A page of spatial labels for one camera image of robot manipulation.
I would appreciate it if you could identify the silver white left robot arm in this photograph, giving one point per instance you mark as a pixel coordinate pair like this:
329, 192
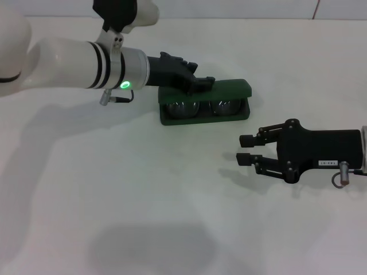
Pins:
63, 63

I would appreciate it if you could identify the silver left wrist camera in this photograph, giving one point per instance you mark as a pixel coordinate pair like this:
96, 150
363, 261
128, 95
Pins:
123, 13

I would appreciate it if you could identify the black glasses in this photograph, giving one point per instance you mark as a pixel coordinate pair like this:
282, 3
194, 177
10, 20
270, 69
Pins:
180, 109

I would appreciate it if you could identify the green glasses case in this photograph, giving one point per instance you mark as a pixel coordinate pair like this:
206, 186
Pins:
229, 87

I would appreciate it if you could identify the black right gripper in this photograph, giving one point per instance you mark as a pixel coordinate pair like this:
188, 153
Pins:
315, 146

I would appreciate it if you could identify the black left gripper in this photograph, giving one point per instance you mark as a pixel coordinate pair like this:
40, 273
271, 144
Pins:
169, 71

